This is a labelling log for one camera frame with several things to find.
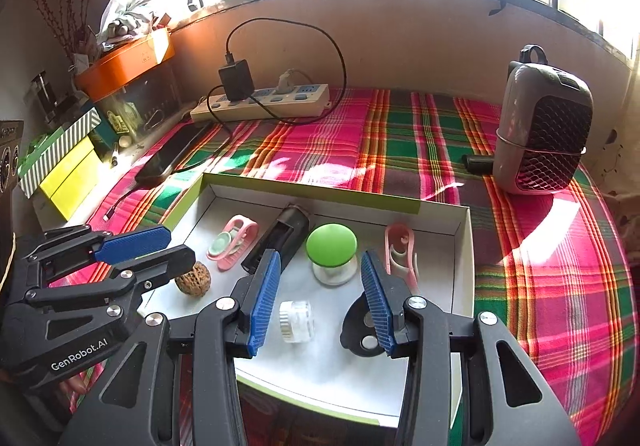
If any pink holder with round head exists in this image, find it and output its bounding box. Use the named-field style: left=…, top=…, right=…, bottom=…
left=207, top=214, right=259, bottom=272

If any green printed packet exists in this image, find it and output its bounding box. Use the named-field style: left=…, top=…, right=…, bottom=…
left=107, top=106, right=141, bottom=132

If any pink plastic clip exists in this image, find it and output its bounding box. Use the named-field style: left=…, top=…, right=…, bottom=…
left=384, top=223, right=420, bottom=289

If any white and green cardboard box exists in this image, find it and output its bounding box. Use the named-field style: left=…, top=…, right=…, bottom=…
left=135, top=171, right=475, bottom=429

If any black charger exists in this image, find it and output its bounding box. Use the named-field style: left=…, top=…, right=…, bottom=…
left=218, top=58, right=256, bottom=101

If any green white striped box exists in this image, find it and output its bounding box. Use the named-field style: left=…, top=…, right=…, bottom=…
left=17, top=107, right=102, bottom=197

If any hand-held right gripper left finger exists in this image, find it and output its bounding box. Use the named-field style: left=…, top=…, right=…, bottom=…
left=57, top=250, right=282, bottom=446

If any brown walnut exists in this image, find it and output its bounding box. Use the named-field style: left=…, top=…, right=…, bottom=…
left=175, top=262, right=212, bottom=298

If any orange tray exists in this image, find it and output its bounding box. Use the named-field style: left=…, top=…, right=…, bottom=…
left=75, top=28, right=176, bottom=102

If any black disc with metal magnets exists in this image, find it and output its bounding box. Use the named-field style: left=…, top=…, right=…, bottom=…
left=340, top=293, right=388, bottom=358

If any beige plug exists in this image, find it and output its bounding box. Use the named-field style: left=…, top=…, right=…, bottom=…
left=276, top=68, right=301, bottom=94

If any black charging cable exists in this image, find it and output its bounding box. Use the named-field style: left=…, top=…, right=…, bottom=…
left=102, top=17, right=347, bottom=222

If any small black tube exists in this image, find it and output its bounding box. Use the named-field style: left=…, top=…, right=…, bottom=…
left=461, top=153, right=498, bottom=173

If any black smartphone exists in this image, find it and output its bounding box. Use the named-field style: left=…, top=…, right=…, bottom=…
left=135, top=123, right=211, bottom=187

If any crumpled white bag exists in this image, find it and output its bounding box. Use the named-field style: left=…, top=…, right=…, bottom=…
left=97, top=0, right=171, bottom=44

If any beige power strip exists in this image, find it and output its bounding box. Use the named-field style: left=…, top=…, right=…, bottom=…
left=190, top=83, right=331, bottom=123

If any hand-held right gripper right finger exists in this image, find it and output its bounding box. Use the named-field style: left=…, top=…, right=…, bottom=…
left=361, top=250, right=583, bottom=446

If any grey portable heater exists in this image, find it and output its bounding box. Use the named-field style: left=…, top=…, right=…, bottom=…
left=492, top=45, right=594, bottom=196

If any green mushroom-shaped stand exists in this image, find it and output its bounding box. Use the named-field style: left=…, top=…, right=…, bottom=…
left=306, top=223, right=359, bottom=286

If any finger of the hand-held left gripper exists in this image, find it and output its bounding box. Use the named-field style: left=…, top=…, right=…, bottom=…
left=25, top=246, right=197, bottom=322
left=22, top=225, right=172, bottom=277

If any grey appliance panel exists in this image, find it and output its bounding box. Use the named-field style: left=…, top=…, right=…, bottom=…
left=0, top=121, right=25, bottom=192

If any black cylinder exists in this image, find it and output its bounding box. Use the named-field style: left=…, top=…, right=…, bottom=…
left=241, top=205, right=311, bottom=275

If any plaid tablecloth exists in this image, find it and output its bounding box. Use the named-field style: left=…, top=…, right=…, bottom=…
left=50, top=88, right=636, bottom=446

